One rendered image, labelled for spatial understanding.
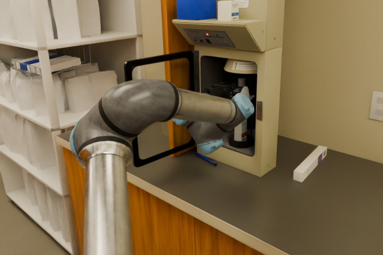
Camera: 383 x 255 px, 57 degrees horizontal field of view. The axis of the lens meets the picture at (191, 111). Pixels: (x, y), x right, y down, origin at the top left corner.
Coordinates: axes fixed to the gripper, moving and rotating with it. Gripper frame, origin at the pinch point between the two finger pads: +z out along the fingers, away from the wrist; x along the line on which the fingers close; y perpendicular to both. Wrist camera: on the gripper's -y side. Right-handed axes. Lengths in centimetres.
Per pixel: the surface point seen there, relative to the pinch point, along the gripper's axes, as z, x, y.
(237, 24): -18.0, -10.7, 28.8
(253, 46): -10.8, -12.2, 21.1
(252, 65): -1.5, -5.8, 12.8
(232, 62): -3.9, 1.3, 13.3
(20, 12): -25, 129, 30
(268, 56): -4.8, -14.0, 17.4
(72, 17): -3, 114, 26
